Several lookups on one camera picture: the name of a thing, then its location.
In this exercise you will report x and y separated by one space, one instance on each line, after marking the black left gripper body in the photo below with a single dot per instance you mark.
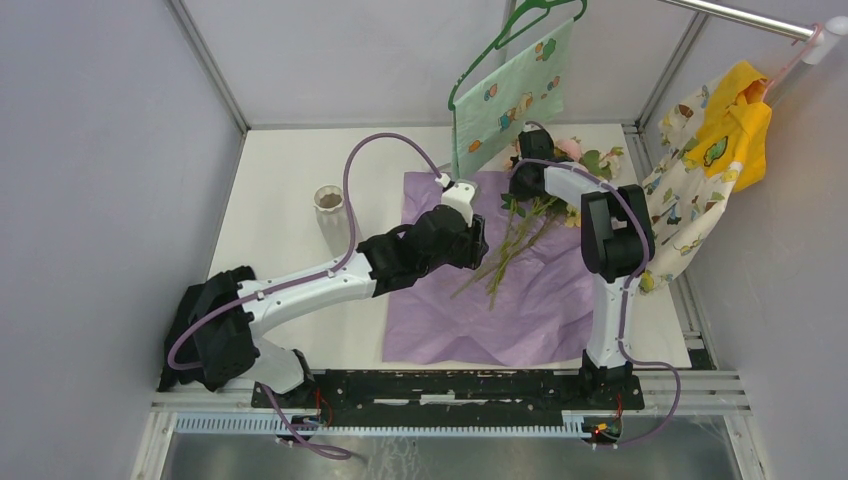
465 252

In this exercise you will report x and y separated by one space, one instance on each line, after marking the purple wrapping paper sheet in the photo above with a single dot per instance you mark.
529 304

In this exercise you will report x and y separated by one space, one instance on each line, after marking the white ribbed ceramic vase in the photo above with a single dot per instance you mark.
333 221

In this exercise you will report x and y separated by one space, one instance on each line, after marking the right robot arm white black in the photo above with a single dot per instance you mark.
616 246

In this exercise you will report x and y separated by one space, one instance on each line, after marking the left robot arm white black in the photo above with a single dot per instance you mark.
381 264

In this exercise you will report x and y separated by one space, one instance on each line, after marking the yellow flower bunch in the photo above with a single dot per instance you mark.
527 222

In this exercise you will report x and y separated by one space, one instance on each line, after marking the green cartoon print cloth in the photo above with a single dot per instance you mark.
491 114

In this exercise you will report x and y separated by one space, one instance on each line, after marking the green plastic hanger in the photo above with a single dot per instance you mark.
508 33

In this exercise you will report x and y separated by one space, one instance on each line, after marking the yellow cartoon child shirt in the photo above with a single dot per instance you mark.
715 145

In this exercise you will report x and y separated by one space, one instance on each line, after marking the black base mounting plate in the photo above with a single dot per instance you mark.
459 398

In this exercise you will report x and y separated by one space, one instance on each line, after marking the black cloth bundle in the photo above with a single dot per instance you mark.
223 348

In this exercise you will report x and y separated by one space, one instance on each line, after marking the pink plastic hanger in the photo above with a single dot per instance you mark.
792 60

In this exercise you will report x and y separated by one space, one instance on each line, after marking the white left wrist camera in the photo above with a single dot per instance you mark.
458 195

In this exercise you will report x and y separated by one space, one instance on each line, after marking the white slotted cable duct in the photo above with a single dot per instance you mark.
570 427

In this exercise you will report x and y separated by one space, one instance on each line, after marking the metal clothes rail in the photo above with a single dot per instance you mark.
835 27

